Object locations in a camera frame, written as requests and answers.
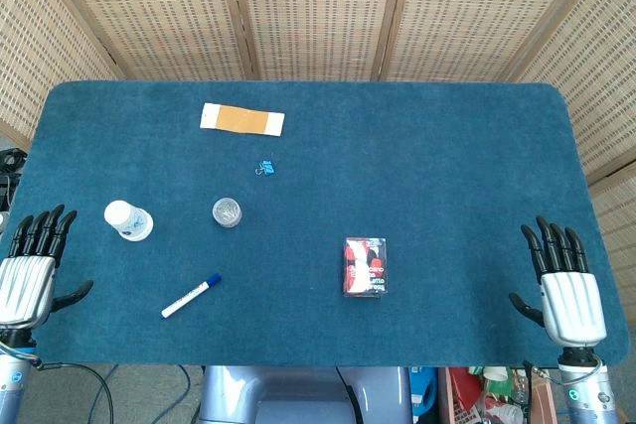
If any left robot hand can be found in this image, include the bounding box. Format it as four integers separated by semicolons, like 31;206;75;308
0;204;94;331

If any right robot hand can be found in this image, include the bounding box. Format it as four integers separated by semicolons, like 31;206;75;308
508;214;609;349

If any black equipment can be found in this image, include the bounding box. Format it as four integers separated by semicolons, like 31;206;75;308
0;148;29;212

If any pink basket with clutter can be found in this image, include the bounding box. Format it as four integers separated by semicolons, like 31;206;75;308
436;366;560;424

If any white marker with blue cap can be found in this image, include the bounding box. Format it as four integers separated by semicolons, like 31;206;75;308
160;272;223;320

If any blue plastic container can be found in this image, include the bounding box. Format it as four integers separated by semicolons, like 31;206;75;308
409;366;441;418

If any blue table mat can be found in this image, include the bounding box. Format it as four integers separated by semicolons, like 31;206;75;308
0;79;631;369

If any black red coffee box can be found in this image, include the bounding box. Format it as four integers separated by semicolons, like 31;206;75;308
341;236;389;299

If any round clear tin with clips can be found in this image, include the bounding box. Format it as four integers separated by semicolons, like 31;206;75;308
212;197;244;229

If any woven folding screen panel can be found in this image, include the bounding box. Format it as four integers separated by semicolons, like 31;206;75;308
511;0;636;296
227;0;411;82
37;0;255;81
376;0;610;83
0;0;118;147

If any adhesive bandage strip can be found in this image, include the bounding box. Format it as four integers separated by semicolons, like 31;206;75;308
199;101;286;138

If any robot torso base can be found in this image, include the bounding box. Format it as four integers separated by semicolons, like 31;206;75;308
198;365;413;424

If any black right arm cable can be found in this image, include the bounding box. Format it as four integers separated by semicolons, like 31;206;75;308
521;360;605;386

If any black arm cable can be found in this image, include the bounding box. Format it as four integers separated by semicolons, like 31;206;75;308
34;361;116;424
521;360;605;386

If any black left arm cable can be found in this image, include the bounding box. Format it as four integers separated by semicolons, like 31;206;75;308
34;361;116;424

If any blue floor cable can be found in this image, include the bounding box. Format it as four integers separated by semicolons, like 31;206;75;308
176;365;195;410

